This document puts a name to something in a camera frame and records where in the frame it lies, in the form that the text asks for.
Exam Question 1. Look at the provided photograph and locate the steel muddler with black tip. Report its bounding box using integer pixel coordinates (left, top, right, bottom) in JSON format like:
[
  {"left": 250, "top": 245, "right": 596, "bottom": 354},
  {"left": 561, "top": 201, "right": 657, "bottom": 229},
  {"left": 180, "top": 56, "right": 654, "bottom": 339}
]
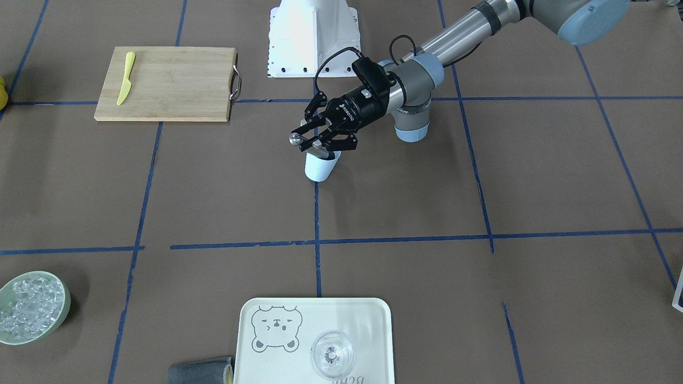
[{"left": 288, "top": 133, "right": 304, "bottom": 146}]

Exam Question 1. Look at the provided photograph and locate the yellow plastic knife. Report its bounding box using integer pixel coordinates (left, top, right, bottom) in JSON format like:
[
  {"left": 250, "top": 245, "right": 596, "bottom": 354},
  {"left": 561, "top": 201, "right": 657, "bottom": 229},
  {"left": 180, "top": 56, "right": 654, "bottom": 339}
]
[{"left": 116, "top": 51, "right": 136, "bottom": 106}]

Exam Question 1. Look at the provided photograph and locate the green bowl of ice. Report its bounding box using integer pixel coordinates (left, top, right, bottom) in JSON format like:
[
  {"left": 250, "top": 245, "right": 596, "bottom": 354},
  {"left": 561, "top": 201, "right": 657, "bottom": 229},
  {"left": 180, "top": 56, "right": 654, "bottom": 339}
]
[{"left": 1, "top": 270, "right": 71, "bottom": 346}]

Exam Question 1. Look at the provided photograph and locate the grey folded cloth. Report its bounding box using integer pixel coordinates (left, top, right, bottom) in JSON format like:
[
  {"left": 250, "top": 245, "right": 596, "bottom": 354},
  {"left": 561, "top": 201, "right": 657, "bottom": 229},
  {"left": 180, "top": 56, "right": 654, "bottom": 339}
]
[{"left": 166, "top": 356, "right": 233, "bottom": 383}]

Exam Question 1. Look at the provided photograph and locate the light blue cup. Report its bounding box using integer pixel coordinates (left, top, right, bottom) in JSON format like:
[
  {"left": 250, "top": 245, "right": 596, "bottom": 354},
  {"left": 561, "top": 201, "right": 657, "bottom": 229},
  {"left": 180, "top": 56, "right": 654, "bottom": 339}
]
[{"left": 304, "top": 151, "right": 342, "bottom": 182}]

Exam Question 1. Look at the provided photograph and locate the white wire cup rack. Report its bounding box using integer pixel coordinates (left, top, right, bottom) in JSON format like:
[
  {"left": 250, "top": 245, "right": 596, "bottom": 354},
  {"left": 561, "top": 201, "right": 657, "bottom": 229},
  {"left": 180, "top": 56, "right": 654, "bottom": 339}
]
[{"left": 672, "top": 268, "right": 683, "bottom": 313}]

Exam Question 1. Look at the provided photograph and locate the clear wine glass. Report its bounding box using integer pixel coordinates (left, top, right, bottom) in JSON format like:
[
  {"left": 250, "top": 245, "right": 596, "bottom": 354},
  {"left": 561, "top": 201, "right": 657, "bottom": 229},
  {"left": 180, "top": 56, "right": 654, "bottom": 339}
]
[{"left": 311, "top": 330, "right": 356, "bottom": 379}]

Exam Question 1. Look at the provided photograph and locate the black camera mount wrist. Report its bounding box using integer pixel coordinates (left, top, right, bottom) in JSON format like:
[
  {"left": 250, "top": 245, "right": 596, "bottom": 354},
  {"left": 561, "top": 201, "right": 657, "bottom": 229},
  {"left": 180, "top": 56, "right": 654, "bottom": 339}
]
[{"left": 351, "top": 57, "right": 391, "bottom": 101}]

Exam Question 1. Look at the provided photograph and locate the cream bear tray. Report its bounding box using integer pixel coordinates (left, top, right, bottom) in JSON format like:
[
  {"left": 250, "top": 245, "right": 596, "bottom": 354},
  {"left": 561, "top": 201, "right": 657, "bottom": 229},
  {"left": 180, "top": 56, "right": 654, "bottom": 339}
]
[{"left": 233, "top": 298, "right": 395, "bottom": 383}]

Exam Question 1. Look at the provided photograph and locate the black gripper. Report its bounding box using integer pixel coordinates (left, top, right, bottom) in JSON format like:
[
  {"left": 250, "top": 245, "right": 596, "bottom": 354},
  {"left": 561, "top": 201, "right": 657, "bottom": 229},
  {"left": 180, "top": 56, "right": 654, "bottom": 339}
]
[{"left": 292, "top": 88, "right": 390, "bottom": 159}]

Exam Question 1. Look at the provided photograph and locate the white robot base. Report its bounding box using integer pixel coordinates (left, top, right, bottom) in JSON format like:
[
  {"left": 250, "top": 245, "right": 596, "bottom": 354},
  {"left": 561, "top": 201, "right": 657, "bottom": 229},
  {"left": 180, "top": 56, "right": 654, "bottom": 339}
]
[{"left": 267, "top": 1, "right": 361, "bottom": 78}]

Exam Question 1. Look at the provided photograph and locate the bamboo cutting board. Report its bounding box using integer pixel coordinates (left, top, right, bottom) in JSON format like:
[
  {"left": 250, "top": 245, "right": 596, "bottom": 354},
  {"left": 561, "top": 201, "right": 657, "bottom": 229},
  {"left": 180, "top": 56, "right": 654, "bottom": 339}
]
[{"left": 94, "top": 46, "right": 241, "bottom": 122}]

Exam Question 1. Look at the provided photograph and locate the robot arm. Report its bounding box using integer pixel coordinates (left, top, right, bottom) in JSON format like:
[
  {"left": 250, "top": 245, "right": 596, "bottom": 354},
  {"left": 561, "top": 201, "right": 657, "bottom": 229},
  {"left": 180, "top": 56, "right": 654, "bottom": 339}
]
[{"left": 289, "top": 1, "right": 630, "bottom": 161}]

